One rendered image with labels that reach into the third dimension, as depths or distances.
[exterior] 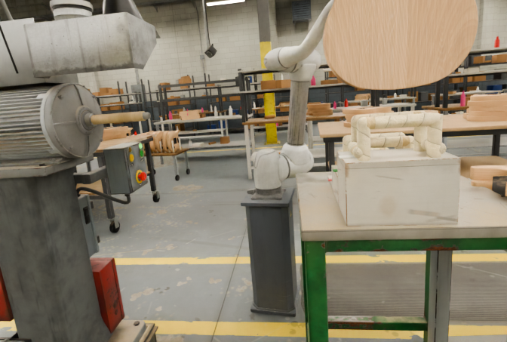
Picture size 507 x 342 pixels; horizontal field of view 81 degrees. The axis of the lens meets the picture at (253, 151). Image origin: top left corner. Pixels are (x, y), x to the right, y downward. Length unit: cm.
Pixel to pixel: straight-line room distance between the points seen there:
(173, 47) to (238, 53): 261
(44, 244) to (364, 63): 116
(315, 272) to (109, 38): 84
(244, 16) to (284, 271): 1120
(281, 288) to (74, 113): 142
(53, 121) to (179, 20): 1201
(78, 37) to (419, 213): 101
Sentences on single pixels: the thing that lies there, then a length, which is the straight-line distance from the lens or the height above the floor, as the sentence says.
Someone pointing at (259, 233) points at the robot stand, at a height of 51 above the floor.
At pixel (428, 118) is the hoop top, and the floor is 120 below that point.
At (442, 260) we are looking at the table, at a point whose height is 61.
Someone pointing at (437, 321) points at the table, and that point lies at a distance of 157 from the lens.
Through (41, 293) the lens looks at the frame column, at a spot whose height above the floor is 66.
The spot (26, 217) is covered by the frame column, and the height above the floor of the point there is 95.
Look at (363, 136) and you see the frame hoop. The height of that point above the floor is 117.
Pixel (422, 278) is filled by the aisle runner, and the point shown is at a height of 0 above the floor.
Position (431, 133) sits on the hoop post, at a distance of 85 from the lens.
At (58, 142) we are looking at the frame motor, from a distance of 109.
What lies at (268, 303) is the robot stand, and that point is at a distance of 200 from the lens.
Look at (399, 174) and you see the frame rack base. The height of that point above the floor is 107.
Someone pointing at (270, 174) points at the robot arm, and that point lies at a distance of 168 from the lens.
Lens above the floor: 129
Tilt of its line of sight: 11 degrees down
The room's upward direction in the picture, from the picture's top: 5 degrees counter-clockwise
